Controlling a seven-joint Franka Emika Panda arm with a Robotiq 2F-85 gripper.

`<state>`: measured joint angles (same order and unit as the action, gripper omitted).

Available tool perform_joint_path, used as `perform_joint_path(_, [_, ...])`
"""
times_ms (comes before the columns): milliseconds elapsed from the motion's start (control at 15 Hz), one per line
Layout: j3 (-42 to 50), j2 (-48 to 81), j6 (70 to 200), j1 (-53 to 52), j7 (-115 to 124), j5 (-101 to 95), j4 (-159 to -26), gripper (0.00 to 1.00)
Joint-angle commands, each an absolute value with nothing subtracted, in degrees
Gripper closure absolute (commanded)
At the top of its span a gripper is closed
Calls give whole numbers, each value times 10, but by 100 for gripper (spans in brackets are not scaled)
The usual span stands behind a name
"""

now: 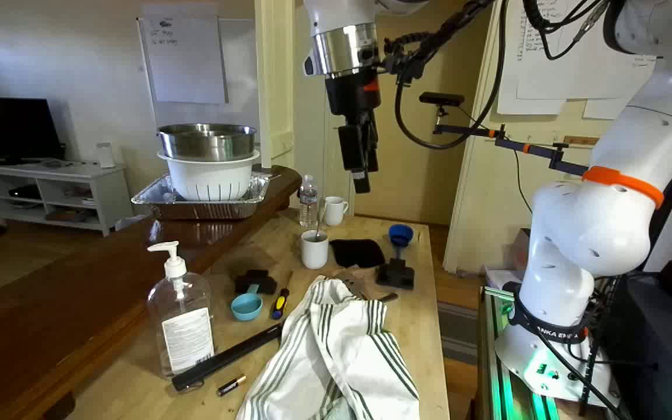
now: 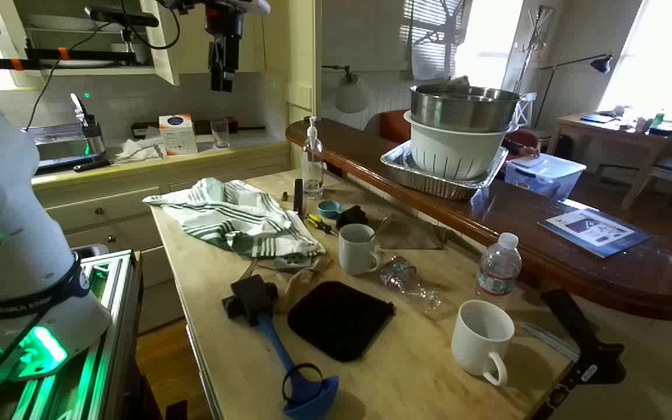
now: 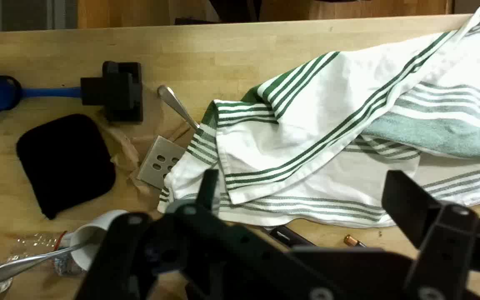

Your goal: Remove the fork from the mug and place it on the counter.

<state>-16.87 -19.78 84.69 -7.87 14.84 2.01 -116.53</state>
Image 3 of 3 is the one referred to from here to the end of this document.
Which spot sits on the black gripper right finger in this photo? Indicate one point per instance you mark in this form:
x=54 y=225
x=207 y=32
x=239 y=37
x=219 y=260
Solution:
x=451 y=243

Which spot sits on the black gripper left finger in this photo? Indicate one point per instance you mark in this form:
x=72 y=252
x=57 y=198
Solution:
x=134 y=250

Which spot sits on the white ceramic mug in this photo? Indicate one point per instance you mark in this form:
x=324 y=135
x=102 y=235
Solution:
x=84 y=258

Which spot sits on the crumpled brown paper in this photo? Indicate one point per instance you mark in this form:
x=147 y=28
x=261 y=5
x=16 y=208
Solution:
x=126 y=152

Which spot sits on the small copper battery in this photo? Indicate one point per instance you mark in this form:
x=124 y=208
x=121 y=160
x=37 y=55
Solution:
x=352 y=240

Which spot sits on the black square pot holder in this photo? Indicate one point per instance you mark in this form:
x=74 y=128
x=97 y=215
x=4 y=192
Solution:
x=66 y=163

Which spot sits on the long black bar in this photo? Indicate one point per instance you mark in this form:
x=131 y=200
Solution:
x=291 y=235

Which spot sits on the black block holder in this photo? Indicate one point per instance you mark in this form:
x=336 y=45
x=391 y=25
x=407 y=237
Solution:
x=117 y=92

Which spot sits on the white green striped towel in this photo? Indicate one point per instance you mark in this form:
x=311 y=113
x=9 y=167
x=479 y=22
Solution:
x=317 y=110

